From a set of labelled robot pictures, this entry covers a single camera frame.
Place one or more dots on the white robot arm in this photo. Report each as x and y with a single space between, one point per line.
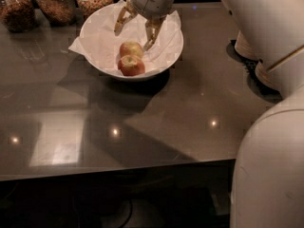
268 181

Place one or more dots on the leftmost glass cereal jar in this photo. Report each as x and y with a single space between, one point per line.
17 15

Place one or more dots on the grey-white gripper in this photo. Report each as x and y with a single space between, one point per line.
152 0

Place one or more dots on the stack paper bowls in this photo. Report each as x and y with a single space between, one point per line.
243 48
267 78

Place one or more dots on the front stack paper bowls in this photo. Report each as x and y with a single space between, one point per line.
267 78

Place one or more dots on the black rubber mat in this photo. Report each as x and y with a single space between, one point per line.
256 86

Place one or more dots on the red apple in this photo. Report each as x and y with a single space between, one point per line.
131 65

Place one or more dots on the white ceramic bowl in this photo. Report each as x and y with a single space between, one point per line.
172 53

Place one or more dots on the rear stack paper bowls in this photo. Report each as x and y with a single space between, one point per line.
243 48

